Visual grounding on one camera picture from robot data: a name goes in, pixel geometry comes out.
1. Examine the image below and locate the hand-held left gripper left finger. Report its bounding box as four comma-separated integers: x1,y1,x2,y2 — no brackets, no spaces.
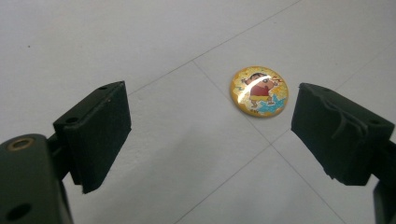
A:
47,80,133,195

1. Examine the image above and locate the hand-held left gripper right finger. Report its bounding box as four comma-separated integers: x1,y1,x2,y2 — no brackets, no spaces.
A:
290,82,396,187

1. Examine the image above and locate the round yellow cartoon badge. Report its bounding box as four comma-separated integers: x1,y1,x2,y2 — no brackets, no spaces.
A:
229,65,290,119

